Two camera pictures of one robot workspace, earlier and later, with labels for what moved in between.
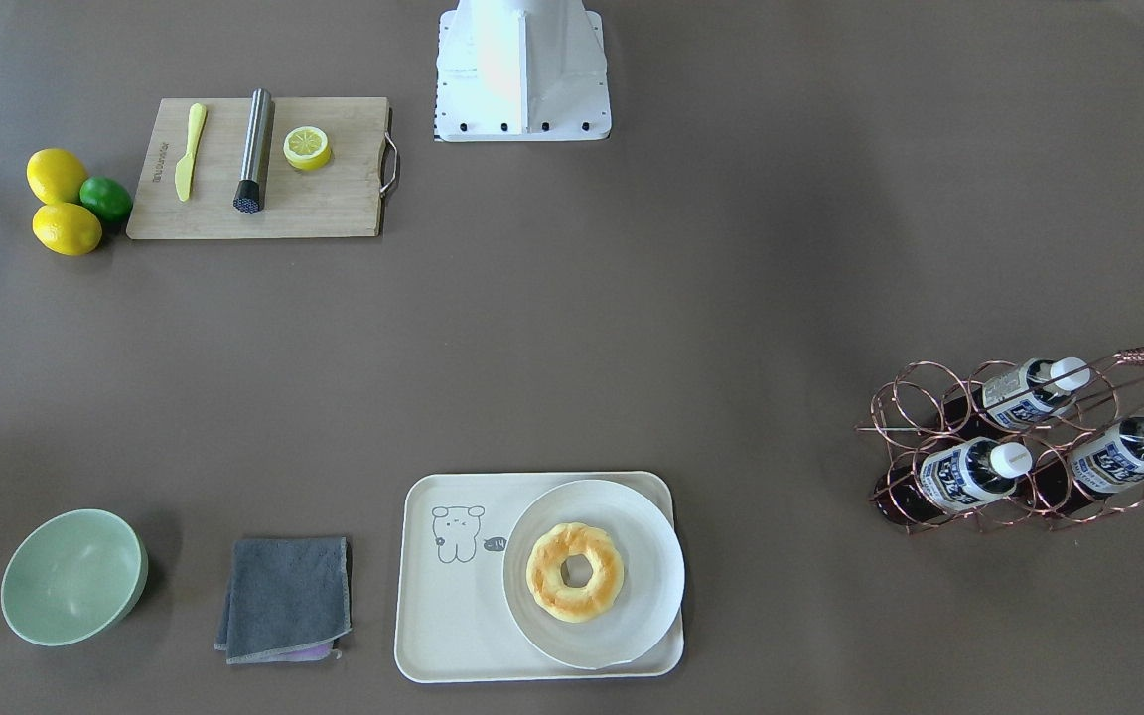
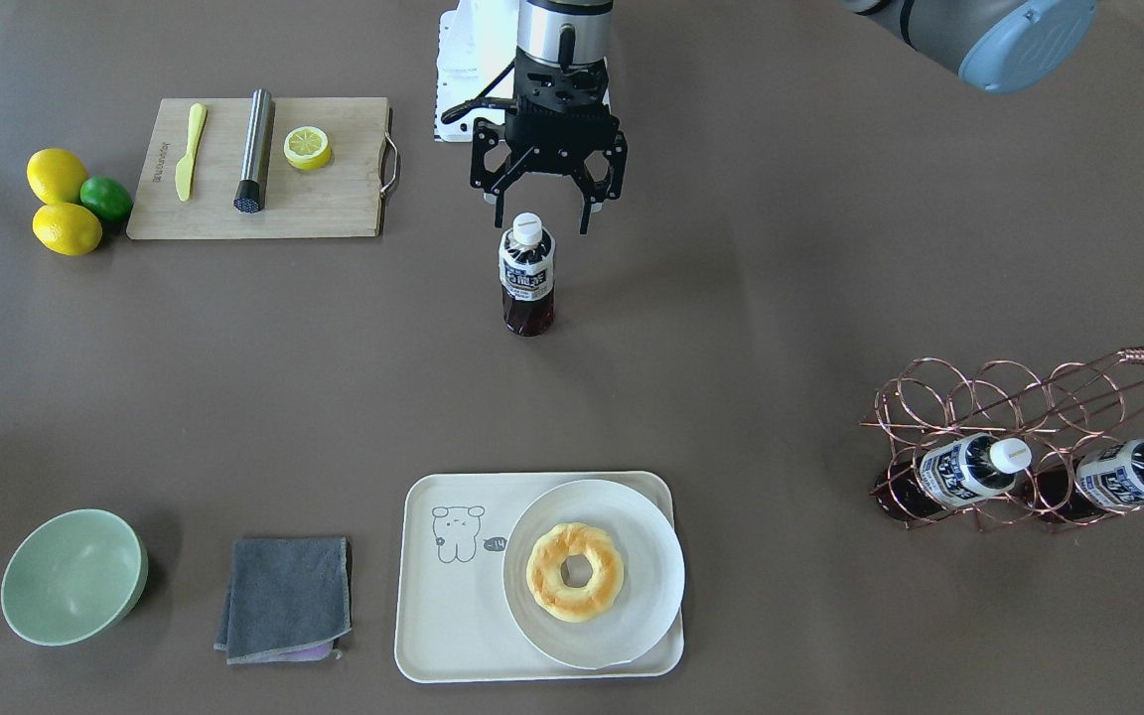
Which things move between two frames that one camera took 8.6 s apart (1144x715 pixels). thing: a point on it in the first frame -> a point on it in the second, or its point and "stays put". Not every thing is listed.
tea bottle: [1134, 449] -> [526, 259]
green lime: [105, 198] stays put
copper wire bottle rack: [1010, 448] stays put
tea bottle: [1017, 395] -> [1114, 478]
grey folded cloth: [288, 600] stays put
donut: [545, 578] stays put
